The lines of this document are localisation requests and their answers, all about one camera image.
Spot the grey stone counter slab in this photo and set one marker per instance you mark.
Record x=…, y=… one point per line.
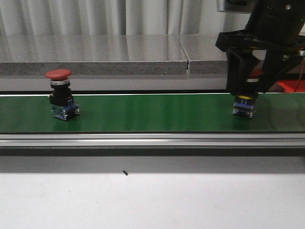
x=92, y=54

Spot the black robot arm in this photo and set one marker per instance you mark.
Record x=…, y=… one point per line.
x=274, y=27

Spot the grey pleated curtain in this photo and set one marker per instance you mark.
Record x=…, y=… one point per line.
x=115, y=17

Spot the red mushroom push button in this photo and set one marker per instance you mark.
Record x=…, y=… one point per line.
x=61, y=98

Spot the red plate tray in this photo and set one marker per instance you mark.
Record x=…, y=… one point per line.
x=292, y=86

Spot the green conveyor belt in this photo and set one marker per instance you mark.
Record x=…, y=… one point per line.
x=154, y=113

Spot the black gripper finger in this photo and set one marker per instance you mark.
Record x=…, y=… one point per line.
x=275, y=66
x=240, y=63

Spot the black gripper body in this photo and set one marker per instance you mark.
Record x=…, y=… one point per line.
x=242, y=40

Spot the aluminium conveyor side rail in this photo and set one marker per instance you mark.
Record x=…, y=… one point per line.
x=251, y=140

